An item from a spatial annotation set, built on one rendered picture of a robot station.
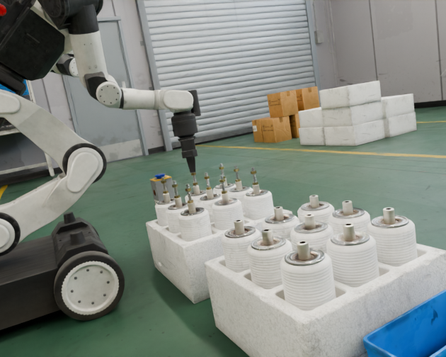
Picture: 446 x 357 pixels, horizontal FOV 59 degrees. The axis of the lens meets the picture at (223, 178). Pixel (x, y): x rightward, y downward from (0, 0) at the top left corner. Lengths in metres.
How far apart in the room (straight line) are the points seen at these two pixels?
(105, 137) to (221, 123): 1.94
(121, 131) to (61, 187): 4.98
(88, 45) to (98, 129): 5.01
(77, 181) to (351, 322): 0.96
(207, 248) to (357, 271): 0.51
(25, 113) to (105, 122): 4.94
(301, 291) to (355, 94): 3.17
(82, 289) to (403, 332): 0.86
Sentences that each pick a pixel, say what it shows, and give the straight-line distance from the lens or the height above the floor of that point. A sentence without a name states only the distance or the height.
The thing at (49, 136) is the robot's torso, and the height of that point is 0.55.
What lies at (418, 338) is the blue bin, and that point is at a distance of 0.90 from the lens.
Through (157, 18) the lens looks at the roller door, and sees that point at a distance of 6.68.
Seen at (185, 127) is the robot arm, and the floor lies 0.50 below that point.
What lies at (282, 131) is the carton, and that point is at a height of 0.12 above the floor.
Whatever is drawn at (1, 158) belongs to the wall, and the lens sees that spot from 6.27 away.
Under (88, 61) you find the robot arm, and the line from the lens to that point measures 1.32.
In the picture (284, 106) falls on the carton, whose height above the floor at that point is 0.42.
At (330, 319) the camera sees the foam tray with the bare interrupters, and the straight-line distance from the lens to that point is 0.75.
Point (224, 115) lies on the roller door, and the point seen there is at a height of 0.40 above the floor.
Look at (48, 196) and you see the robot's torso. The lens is 1.44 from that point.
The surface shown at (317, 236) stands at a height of 0.24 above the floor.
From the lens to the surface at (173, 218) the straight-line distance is 1.31.
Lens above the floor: 0.55
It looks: 10 degrees down
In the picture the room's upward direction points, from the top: 10 degrees counter-clockwise
